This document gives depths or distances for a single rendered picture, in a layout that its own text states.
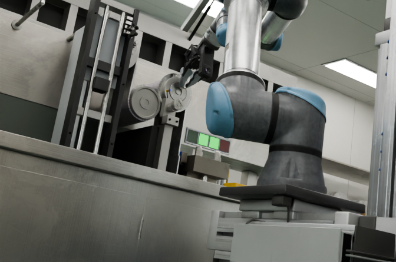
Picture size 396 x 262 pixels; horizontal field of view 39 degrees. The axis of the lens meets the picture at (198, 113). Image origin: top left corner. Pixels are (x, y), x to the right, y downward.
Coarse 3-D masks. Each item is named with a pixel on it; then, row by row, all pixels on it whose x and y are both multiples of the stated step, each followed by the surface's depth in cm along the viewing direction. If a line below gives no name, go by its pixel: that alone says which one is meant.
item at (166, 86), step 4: (168, 80) 209; (172, 80) 210; (176, 80) 211; (164, 84) 209; (168, 84) 208; (164, 88) 208; (168, 88) 208; (188, 88) 213; (164, 92) 207; (168, 92) 208; (188, 92) 213; (164, 96) 208; (168, 96) 208; (188, 96) 213; (184, 100) 212; (188, 100) 213; (184, 104) 211; (160, 108) 216
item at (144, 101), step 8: (136, 88) 203; (144, 88) 204; (152, 88) 205; (136, 96) 202; (144, 96) 203; (152, 96) 205; (136, 104) 201; (144, 104) 203; (152, 104) 205; (160, 104) 206; (136, 112) 200; (144, 112) 203; (152, 112) 204
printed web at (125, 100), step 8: (136, 64) 205; (128, 72) 207; (128, 80) 205; (160, 80) 215; (128, 88) 203; (112, 96) 214; (128, 96) 201; (128, 104) 201; (120, 112) 207; (128, 112) 202; (80, 120) 194; (120, 120) 210; (128, 120) 207; (136, 120) 204; (144, 120) 204
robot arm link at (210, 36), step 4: (208, 32) 198; (212, 32) 196; (204, 36) 199; (208, 36) 198; (212, 36) 197; (208, 40) 198; (212, 40) 197; (216, 40) 197; (212, 44) 198; (216, 44) 198
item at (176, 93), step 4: (172, 84) 209; (176, 84) 210; (172, 88) 209; (176, 88) 211; (172, 92) 209; (176, 92) 210; (180, 92) 211; (184, 92) 212; (172, 96) 209; (176, 96) 210; (180, 96) 211; (184, 96) 212
